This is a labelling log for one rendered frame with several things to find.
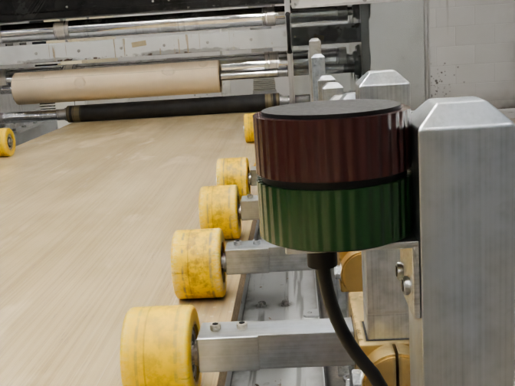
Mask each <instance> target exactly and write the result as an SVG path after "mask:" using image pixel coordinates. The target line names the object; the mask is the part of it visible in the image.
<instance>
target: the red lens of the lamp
mask: <svg viewBox="0 0 515 386"><path fill-rule="evenodd" d="M401 106H402V108H401V109H400V110H397V111H394V112H390V113H383V114H378V115H371V116H359V117H350V118H339V119H269V118H265V117H262V116H261V112H258V113H255V114H254V115H252V116H253V127H254V150H255V162H256V173H257V174H258V175H259V176H261V177H263V178H267V179H271V180H275V181H281V182H299V183H330V182H354V181H362V180H368V179H374V178H382V177H386V176H390V175H395V174H398V173H401V172H404V171H406V170H408V169H410V168H411V167H412V128H411V107H410V106H409V105H406V104H402V103H401Z"/></svg>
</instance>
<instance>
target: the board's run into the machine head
mask: <svg viewBox="0 0 515 386"><path fill-rule="evenodd" d="M258 112H261V111H257V112H245V113H219V114H207V115H194V116H169V117H156V118H142V119H118V120H104V121H92V122H79V123H71V124H68V125H66V126H88V125H100V124H114V123H139V122H152V121H165V120H178V119H203V118H216V117H229V116H244V115H245V114H246V113H258Z"/></svg>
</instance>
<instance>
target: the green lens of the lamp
mask: <svg viewBox="0 0 515 386"><path fill-rule="evenodd" d="M257 196H258V208H259V220H260V232H261V237H262V239H264V240H265V241H267V242H268V243H270V244H273V245H276V246H279V247H285V248H290V249H295V250H310V251H343V250H360V249H366V248H371V247H379V246H382V245H386V244H391V243H394V242H396V241H398V240H401V239H403V238H405V237H407V236H408V235H410V234H411V232H413V197H412V170H410V169H408V170H407V173H406V175H405V176H404V177H403V178H400V179H399V180H396V181H393V182H389V183H385V184H381V185H374V186H369V187H363V188H349V189H338V190H300V189H289V188H279V187H275V186H272V185H268V184H266V183H264V182H263V181H262V177H261V176H258V177H257Z"/></svg>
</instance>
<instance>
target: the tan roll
mask: <svg viewBox="0 0 515 386"><path fill-rule="evenodd" d="M270 77H288V67H279V68H267V69H254V70H231V71H220V66H219V60H215V61H192V62H179V63H167V64H144V65H132V66H119V67H96V68H84V69H72V70H49V71H37V72H24V73H15V74H14V75H13V76H12V79H11V85H1V86H0V95H1V94H12V96H13V98H14V100H15V102H16V103H17V104H18V105H24V104H37V103H61V102H74V101H86V100H111V99H123V98H136V97H160V96H173V95H186V94H198V93H220V92H222V81H223V80H245V79H258V78H270Z"/></svg>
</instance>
